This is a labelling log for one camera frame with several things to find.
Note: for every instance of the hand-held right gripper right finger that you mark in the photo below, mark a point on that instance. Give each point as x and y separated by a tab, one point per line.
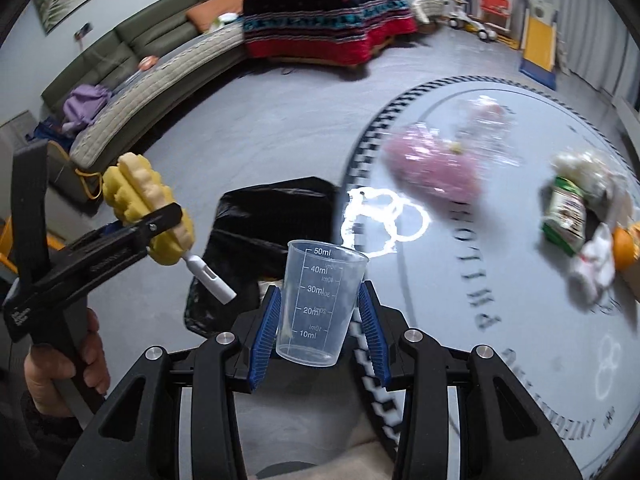
372	332

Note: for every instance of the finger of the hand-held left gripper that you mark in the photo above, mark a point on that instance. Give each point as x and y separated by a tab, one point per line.
135	232

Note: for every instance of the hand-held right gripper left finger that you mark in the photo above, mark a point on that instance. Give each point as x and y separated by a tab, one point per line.
265	332

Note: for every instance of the yellow sponge brush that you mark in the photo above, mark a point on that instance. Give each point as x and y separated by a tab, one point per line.
130	190

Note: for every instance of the clear plastic measuring cup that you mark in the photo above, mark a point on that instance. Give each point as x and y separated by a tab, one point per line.
315	305

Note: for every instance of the black-lined trash bin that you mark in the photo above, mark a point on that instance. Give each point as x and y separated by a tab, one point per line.
260	220

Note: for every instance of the pink plastic bag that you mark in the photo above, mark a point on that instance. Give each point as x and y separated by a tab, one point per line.
435	162

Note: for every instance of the green label tin can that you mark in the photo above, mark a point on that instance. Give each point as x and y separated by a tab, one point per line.
565	215

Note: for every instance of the white tissue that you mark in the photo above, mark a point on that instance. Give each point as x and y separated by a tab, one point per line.
595	260

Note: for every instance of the clear plastic bag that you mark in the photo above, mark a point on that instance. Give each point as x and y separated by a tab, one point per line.
487	125

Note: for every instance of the orange tangerine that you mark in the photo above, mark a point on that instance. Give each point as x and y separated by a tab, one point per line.
625	247

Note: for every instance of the white plastic wrapper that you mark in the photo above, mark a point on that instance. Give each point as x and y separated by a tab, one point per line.
587	170

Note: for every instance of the person's left forearm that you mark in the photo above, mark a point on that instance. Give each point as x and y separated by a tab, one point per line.
35	447

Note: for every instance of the person's left hand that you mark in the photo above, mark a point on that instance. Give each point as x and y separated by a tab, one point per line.
47	382

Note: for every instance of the dark blue bag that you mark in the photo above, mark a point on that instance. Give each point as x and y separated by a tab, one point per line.
47	132

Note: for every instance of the purple cloth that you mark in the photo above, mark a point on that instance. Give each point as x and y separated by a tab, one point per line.
85	105

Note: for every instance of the person's leg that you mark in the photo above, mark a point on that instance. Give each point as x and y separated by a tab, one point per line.
325	454

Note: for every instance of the beige quilted sofa cover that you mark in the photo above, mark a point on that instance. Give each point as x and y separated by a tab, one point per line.
150	85

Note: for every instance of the round white printed table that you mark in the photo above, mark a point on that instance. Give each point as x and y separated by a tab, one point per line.
525	310

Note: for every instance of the small orange toy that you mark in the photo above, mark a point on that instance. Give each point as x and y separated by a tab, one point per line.
146	62

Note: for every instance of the green sofa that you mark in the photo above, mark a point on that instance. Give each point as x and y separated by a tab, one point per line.
145	25

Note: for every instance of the white and green toy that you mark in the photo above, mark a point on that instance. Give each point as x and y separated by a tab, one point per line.
225	19

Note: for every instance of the orange cushion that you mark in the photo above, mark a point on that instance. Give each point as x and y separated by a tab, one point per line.
212	12

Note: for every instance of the table with patterned red cloth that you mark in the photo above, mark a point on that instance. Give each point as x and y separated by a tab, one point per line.
325	20

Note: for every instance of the beige toy rocker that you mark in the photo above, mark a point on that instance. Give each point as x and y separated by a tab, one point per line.
427	12

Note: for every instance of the white toy car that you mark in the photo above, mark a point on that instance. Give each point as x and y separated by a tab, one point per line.
472	20

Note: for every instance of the toy slide playset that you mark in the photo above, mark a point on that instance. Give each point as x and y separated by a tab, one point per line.
520	15

